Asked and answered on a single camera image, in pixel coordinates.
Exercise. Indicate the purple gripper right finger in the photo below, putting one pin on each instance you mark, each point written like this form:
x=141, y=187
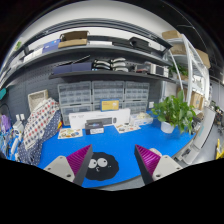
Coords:
x=153, y=166

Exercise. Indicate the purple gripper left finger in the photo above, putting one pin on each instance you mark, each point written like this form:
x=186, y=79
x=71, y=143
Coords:
x=72, y=168

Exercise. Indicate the black fuzzy face mouse pad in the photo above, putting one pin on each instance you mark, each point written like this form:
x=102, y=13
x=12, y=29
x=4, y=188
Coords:
x=102, y=166

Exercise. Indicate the colourful sticker sheet left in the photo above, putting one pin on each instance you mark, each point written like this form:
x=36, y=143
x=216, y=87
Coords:
x=67, y=133

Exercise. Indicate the colourful sticker sheet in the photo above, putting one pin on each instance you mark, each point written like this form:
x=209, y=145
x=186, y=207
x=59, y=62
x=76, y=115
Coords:
x=67, y=133
x=126, y=127

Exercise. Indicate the blue desk mat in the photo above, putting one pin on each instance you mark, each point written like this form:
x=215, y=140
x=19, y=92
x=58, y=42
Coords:
x=120, y=145

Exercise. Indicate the small black box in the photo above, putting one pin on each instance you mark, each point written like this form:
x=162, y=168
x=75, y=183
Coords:
x=94, y=128

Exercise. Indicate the long white product box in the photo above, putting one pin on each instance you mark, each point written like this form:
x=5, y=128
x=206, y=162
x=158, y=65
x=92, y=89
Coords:
x=108, y=118

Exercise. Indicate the colourful sticker sheet right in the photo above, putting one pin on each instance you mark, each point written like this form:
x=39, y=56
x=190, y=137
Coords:
x=126, y=127

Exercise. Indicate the white tissue box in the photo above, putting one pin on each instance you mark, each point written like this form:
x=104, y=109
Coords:
x=140, y=119

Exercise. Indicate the green potted plant white pot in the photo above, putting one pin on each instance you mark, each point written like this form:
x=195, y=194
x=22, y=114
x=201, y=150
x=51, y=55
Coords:
x=176, y=112

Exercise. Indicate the patterned fabric bag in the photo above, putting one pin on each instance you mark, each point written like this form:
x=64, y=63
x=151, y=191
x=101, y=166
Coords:
x=41, y=125

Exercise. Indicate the grey drawer organiser left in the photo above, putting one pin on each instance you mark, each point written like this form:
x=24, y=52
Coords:
x=74, y=98

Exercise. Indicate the grey drawer organiser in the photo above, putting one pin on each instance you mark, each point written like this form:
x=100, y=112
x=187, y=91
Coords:
x=136, y=96
x=74, y=98
x=106, y=90

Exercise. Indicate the grey drawer organiser right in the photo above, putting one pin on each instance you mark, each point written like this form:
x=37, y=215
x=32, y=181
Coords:
x=136, y=96

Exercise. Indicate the yellow blue card box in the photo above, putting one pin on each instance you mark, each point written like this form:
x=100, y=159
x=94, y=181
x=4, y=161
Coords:
x=109, y=105

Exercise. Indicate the white wicker basket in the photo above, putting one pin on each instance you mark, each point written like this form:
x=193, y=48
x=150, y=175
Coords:
x=36, y=97

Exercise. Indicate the grey drawer organiser middle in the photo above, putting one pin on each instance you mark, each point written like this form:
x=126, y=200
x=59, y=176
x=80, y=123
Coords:
x=106, y=90

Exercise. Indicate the white metal shelving rack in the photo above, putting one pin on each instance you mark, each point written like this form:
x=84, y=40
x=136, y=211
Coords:
x=183, y=53

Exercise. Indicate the dark blue box on shelf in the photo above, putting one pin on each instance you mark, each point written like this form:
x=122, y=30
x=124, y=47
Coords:
x=77, y=67

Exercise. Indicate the cardboard box top shelf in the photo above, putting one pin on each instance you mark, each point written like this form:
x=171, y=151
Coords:
x=74, y=38

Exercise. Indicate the grey wall shelf unit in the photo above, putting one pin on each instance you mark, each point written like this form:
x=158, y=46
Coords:
x=94, y=41

